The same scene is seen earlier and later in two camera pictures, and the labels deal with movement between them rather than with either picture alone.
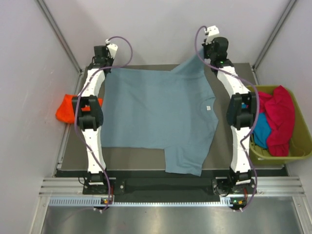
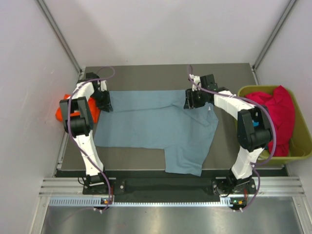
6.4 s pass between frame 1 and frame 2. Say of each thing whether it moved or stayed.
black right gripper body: moved
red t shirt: stayed
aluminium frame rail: stayed
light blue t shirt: moved
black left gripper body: moved
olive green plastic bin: stayed
